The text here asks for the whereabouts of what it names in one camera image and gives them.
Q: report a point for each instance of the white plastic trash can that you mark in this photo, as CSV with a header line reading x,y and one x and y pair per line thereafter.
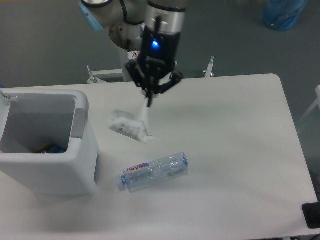
x,y
31,119

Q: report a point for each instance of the black device at table corner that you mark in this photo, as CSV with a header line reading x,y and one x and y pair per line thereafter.
x,y
311,213

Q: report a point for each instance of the blue water jug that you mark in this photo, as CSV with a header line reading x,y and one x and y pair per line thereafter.
x,y
282,15

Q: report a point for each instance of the metal levelling foot bolt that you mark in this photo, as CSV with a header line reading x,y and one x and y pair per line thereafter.
x,y
208,72

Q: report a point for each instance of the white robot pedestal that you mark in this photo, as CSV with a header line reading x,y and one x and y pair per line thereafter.
x,y
128,39

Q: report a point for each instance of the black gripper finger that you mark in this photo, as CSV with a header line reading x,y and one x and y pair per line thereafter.
x,y
141,80
176,77

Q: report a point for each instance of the clear plastic water bottle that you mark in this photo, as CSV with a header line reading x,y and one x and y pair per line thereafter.
x,y
149,174

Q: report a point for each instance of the white furniture edge right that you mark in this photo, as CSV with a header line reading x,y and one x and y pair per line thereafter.
x,y
310,114

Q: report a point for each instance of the white pedestal base frame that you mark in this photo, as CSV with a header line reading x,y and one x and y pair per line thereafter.
x,y
106,76

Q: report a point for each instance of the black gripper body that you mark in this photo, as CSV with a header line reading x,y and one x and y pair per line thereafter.
x,y
158,51

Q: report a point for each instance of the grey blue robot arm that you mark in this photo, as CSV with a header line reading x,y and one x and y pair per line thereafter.
x,y
165,16

